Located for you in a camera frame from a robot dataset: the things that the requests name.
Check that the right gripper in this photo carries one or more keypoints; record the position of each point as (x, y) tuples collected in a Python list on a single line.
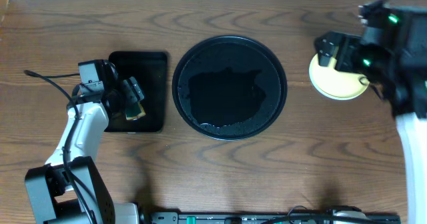
[(349, 44)]

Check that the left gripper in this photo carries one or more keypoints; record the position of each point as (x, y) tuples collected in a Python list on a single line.
[(126, 92)]

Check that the yellow plate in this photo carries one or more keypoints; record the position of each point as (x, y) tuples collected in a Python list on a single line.
[(333, 80)]

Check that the green yellow sponge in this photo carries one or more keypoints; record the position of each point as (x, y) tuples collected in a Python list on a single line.
[(134, 112)]

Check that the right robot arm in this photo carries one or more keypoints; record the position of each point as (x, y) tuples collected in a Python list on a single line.
[(392, 53)]

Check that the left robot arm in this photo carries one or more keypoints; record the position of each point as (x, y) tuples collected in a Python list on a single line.
[(68, 187)]

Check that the black rectangular tray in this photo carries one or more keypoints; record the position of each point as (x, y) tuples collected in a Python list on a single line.
[(150, 70)]

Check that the black round tray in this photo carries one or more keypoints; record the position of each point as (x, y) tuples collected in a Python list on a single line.
[(229, 87)]

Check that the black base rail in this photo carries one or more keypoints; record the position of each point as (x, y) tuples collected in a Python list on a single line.
[(296, 215)]

